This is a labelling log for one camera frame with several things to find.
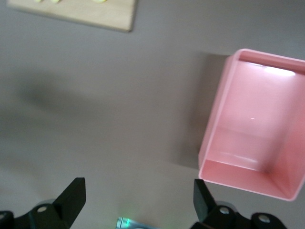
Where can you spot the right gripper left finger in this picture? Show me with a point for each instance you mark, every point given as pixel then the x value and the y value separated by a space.
pixel 69 202

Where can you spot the pink plastic bin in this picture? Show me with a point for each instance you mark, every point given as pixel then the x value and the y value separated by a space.
pixel 250 124

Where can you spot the yellow lemon slice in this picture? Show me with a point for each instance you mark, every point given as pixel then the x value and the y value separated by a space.
pixel 100 1

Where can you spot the wooden cutting board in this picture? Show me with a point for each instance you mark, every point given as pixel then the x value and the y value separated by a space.
pixel 95 14

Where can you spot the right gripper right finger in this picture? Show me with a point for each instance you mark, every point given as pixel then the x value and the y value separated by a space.
pixel 205 205

